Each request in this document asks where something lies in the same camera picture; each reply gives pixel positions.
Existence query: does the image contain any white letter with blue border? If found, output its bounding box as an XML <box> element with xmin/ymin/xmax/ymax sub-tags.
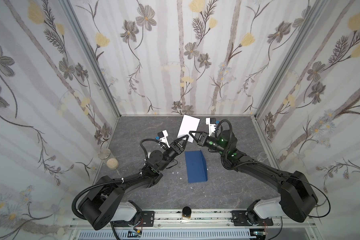
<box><xmin>178</xmin><ymin>115</ymin><xmax>200</xmax><ymax>143</ymax></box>

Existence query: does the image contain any dark blue envelope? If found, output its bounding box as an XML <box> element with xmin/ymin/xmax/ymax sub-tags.
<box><xmin>185</xmin><ymin>151</ymin><xmax>208</xmax><ymax>184</ymax></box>

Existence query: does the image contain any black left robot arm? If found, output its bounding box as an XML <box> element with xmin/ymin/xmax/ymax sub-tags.
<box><xmin>71</xmin><ymin>135</ymin><xmax>189</xmax><ymax>230</ymax></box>

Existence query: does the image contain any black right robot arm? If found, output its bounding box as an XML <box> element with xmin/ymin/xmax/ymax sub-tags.
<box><xmin>189</xmin><ymin>131</ymin><xmax>318</xmax><ymax>223</ymax></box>

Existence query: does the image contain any clear glass cup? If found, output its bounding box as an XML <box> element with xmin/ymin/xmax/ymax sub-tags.
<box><xmin>257</xmin><ymin>152</ymin><xmax>268</xmax><ymax>163</ymax></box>

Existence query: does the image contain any glass jar with cork lid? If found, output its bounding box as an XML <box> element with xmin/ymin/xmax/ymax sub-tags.
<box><xmin>98</xmin><ymin>149</ymin><xmax>119</xmax><ymax>170</ymax></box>

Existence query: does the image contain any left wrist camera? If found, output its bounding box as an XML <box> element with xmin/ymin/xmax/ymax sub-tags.
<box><xmin>156</xmin><ymin>130</ymin><xmax>170</xmax><ymax>148</ymax></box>

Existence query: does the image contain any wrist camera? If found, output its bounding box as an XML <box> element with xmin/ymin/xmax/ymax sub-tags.
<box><xmin>156</xmin><ymin>130</ymin><xmax>170</xmax><ymax>148</ymax></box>
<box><xmin>206</xmin><ymin>118</ymin><xmax>218</xmax><ymax>137</ymax></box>

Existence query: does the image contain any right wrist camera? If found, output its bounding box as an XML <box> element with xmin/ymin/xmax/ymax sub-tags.
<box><xmin>206</xmin><ymin>118</ymin><xmax>218</xmax><ymax>137</ymax></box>

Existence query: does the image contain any black cylinder on rail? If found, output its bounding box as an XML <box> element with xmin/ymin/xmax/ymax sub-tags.
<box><xmin>182</xmin><ymin>206</ymin><xmax>192</xmax><ymax>220</ymax></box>

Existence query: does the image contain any aluminium mounting rail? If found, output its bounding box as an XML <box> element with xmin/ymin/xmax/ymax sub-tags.
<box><xmin>68</xmin><ymin>208</ymin><xmax>316</xmax><ymax>230</ymax></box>

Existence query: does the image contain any black corrugated cable hose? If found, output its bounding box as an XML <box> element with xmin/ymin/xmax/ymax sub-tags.
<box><xmin>71</xmin><ymin>176</ymin><xmax>145</xmax><ymax>220</ymax></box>

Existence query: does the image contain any white perforated cable duct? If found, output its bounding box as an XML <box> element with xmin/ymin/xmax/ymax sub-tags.
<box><xmin>77</xmin><ymin>229</ymin><xmax>253</xmax><ymax>240</ymax></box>

